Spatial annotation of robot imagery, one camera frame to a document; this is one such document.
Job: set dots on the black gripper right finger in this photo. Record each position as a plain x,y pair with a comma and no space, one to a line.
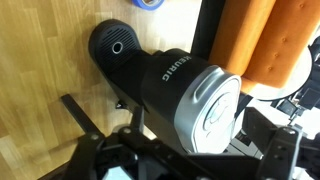
280,150

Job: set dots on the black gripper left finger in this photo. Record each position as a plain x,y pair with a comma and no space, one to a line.
86,153

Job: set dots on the black Keurig coffee machine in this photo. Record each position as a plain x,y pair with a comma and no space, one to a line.
160,76

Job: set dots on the round white table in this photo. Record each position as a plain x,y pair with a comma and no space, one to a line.
286,90

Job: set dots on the orange sofa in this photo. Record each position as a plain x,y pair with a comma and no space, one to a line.
260,40

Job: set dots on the blue masking tape roll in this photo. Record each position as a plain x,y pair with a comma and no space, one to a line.
138,5

